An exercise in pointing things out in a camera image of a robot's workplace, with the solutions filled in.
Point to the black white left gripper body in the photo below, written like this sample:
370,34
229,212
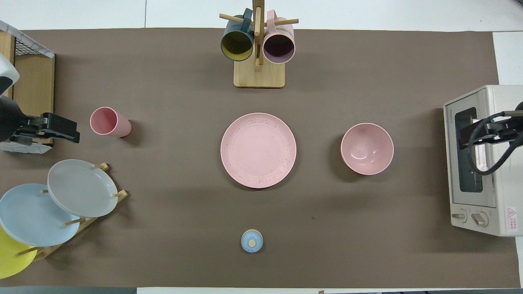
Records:
12,122

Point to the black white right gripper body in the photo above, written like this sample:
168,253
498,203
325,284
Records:
506,127

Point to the pink cup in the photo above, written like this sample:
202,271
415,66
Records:
107,121

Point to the pink bowl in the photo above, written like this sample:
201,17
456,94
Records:
367,149

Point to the wooden shelf with marble side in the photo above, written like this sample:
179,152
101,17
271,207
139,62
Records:
34,85

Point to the grey plate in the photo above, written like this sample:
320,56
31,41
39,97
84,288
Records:
81,188

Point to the beige toaster oven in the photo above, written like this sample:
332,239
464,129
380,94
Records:
490,204

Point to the light blue plate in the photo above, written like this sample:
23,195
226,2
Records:
32,216

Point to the wooden plate rack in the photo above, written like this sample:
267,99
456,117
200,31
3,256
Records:
88,222

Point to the brown table mat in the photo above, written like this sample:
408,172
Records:
184,122

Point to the yellow plate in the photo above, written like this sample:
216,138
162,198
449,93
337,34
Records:
10,259

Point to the dark teal mug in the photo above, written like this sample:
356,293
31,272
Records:
237,45

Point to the pink speckled plate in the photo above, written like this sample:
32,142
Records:
258,150

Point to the wooden mug tree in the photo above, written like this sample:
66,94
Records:
259,75

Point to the pink mug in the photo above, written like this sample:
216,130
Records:
279,47

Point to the blue bell with wooden knob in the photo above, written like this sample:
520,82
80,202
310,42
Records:
251,241

